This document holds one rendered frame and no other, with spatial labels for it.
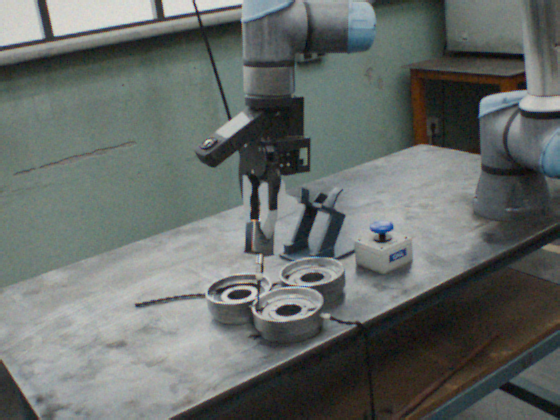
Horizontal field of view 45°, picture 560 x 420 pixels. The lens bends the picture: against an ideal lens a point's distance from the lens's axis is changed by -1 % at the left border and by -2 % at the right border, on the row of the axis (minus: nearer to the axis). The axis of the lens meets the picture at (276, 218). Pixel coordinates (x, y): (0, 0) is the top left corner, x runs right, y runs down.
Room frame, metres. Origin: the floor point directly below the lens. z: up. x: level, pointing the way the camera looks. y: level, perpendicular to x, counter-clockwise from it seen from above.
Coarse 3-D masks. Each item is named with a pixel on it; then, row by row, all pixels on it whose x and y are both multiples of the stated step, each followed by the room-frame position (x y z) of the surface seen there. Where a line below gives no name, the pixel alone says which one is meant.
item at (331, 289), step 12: (288, 264) 1.04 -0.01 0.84; (300, 264) 1.05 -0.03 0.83; (312, 264) 1.05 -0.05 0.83; (324, 264) 1.04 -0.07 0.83; (336, 264) 1.03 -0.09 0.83; (288, 276) 1.02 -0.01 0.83; (300, 276) 1.01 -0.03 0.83; (312, 276) 1.02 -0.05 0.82; (324, 276) 1.00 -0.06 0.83; (336, 276) 0.97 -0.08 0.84; (312, 288) 0.95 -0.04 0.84; (324, 288) 0.95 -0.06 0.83; (336, 288) 0.96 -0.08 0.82; (324, 300) 0.96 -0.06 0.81
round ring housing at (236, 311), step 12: (228, 276) 1.02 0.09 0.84; (240, 276) 1.02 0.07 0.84; (252, 276) 1.02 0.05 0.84; (264, 276) 1.00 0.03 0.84; (216, 288) 1.01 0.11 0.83; (240, 288) 1.00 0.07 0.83; (252, 288) 0.99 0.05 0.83; (216, 300) 0.94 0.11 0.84; (228, 300) 0.96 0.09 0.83; (240, 300) 0.95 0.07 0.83; (252, 300) 0.93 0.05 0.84; (216, 312) 0.94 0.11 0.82; (228, 312) 0.93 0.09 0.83; (240, 312) 0.92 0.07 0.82; (228, 324) 0.93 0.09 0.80; (240, 324) 0.93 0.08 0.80
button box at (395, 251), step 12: (360, 240) 1.09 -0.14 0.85; (372, 240) 1.08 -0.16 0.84; (384, 240) 1.07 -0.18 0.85; (396, 240) 1.07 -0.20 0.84; (408, 240) 1.07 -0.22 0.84; (360, 252) 1.08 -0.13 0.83; (372, 252) 1.05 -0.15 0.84; (384, 252) 1.04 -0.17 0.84; (396, 252) 1.05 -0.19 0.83; (408, 252) 1.07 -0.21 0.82; (360, 264) 1.08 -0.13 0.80; (372, 264) 1.05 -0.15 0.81; (384, 264) 1.04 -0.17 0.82; (396, 264) 1.05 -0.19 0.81
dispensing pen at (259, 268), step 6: (258, 210) 1.00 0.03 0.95; (246, 222) 0.98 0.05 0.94; (252, 222) 0.98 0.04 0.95; (246, 228) 0.98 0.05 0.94; (252, 228) 0.97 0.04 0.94; (246, 234) 0.97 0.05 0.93; (252, 234) 0.97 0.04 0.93; (246, 240) 0.97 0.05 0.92; (252, 240) 0.96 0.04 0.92; (246, 246) 0.96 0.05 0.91; (246, 252) 0.96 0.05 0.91; (252, 252) 0.96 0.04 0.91; (258, 252) 0.96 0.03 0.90; (258, 258) 0.95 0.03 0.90; (258, 264) 0.95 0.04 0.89; (258, 270) 0.94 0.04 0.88; (258, 276) 0.94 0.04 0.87; (258, 282) 0.94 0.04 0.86; (258, 288) 0.93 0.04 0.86; (258, 294) 0.93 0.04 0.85; (258, 300) 0.92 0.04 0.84; (258, 306) 0.92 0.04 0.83
